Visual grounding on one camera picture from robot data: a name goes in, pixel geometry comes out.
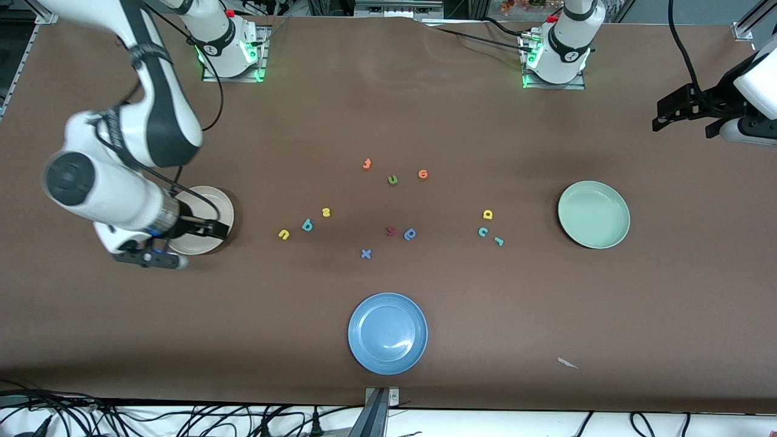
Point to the metal table bracket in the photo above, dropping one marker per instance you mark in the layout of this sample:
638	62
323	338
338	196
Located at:
393	396

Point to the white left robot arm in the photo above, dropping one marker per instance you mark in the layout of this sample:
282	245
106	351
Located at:
561	54

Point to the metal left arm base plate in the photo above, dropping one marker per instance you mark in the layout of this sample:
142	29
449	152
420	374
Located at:
555	86

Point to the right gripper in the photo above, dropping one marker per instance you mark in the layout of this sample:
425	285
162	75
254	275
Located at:
186	226

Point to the aluminium frame rail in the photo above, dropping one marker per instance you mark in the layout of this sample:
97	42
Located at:
743	30
45	18

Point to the grey equipment box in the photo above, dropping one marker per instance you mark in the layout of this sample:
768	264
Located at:
397	8

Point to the blue letter p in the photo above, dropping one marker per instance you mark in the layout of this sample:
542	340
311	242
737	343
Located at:
410	233

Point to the orange flowers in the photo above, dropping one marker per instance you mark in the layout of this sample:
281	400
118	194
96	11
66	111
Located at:
522	6

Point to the blue round plate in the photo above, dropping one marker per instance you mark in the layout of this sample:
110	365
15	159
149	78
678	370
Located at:
387	334

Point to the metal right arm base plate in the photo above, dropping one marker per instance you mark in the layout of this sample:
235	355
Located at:
234	79

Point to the beige round plate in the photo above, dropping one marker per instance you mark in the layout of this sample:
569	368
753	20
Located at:
206	246

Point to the brown table cover sheet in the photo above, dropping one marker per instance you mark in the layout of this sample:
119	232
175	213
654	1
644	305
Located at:
388	121

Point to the green round plate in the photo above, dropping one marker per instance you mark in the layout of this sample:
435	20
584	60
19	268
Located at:
593	215

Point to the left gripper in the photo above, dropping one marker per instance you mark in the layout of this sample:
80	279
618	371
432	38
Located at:
716	104

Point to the white paper scrap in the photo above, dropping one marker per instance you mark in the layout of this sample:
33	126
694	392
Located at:
567	363

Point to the grey aluminium post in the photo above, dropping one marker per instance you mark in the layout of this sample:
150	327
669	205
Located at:
373	419

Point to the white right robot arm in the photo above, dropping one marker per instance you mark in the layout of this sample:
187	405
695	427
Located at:
115	194

